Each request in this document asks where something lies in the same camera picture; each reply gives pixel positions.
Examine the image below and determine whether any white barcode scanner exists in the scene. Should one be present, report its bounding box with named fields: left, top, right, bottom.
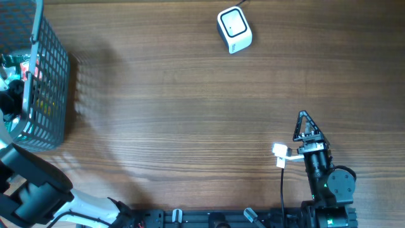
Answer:
left=216, top=6, right=252, bottom=54

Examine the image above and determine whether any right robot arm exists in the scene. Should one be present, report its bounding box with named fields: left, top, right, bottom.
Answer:
left=293, top=110, right=358, bottom=228

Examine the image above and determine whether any black left camera cable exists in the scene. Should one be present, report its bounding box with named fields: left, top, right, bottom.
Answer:
left=47, top=210, right=115, bottom=228

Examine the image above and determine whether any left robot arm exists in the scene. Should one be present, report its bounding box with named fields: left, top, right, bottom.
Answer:
left=1, top=128, right=136, bottom=227

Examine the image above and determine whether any grey plastic mesh basket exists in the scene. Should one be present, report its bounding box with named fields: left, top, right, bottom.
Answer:
left=1, top=0, right=70, bottom=152

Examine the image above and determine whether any black camera cable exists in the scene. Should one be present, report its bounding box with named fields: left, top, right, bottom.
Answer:
left=47, top=210, right=115, bottom=228
left=280, top=167, right=287, bottom=228

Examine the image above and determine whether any black right camera cable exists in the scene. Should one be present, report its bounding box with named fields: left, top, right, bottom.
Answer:
left=280, top=167, right=287, bottom=228

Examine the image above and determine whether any green gloves package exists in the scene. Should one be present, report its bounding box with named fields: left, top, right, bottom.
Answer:
left=1, top=54, right=43, bottom=141

